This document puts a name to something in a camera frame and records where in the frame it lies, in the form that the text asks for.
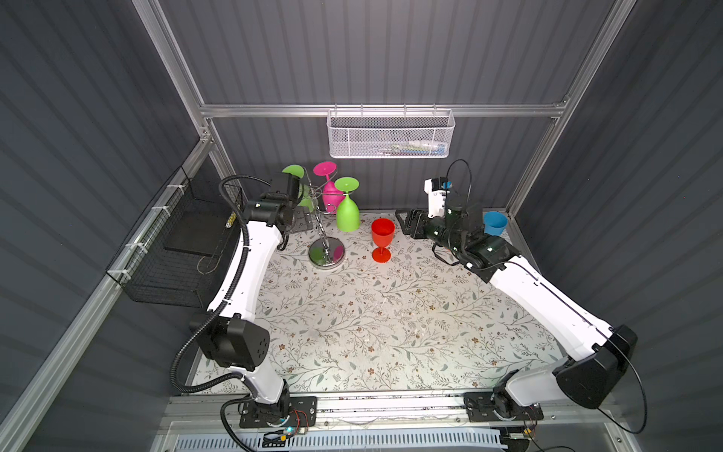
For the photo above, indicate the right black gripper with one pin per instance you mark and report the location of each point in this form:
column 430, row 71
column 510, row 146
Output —
column 419, row 216

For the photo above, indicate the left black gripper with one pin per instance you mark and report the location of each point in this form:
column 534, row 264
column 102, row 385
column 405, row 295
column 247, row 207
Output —
column 301, row 219

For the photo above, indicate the red plastic wine glass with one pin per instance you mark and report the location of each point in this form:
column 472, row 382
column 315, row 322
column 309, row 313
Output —
column 383, row 231

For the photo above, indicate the pink plastic wine glass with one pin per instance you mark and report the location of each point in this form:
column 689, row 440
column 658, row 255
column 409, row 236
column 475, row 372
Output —
column 331, row 196

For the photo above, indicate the green plastic wine glass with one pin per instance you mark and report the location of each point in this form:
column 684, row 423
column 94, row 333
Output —
column 303, row 197
column 348, row 213

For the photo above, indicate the blue plastic wine glass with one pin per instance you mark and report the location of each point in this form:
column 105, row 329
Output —
column 495, row 223

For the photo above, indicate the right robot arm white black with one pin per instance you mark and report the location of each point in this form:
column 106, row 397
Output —
column 597, row 355

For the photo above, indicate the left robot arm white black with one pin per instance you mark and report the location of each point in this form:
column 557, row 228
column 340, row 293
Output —
column 229, row 335

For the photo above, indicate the chrome wine glass rack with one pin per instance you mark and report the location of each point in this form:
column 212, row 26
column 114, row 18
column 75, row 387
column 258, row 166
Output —
column 326, row 252

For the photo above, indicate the yellow item in black basket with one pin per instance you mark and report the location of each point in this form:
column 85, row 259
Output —
column 230, row 221

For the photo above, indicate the items in white basket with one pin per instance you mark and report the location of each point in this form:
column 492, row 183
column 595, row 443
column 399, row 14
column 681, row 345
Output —
column 415, row 148

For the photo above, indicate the white ventilation grille strip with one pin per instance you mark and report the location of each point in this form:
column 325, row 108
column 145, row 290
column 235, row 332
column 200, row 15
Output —
column 383, row 439

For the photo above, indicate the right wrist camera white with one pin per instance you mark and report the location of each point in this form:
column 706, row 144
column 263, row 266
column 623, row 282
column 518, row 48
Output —
column 436, row 189

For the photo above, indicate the white wire mesh basket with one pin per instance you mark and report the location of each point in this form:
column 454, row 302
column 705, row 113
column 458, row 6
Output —
column 352, row 132

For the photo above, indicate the black wire basket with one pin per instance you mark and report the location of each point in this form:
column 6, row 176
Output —
column 182, row 259

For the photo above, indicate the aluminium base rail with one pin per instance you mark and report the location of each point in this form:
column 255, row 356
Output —
column 364, row 410

